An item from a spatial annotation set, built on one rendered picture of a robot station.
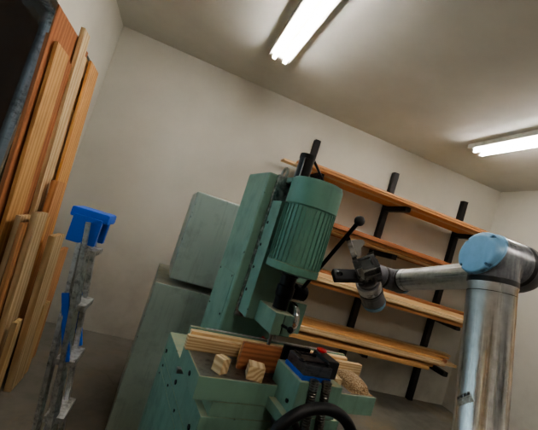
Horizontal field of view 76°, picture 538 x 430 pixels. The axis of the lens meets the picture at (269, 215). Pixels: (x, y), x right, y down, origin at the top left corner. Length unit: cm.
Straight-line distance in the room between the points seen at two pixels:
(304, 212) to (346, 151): 284
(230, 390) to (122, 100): 295
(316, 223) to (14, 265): 160
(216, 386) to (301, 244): 45
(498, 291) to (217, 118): 296
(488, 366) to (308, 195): 62
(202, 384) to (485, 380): 67
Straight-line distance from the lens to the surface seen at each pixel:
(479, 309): 101
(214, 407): 103
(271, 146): 358
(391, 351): 383
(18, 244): 213
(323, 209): 109
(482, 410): 100
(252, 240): 128
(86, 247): 171
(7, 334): 234
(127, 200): 341
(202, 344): 112
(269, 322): 114
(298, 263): 108
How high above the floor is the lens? 128
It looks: 4 degrees up
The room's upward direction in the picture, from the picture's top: 18 degrees clockwise
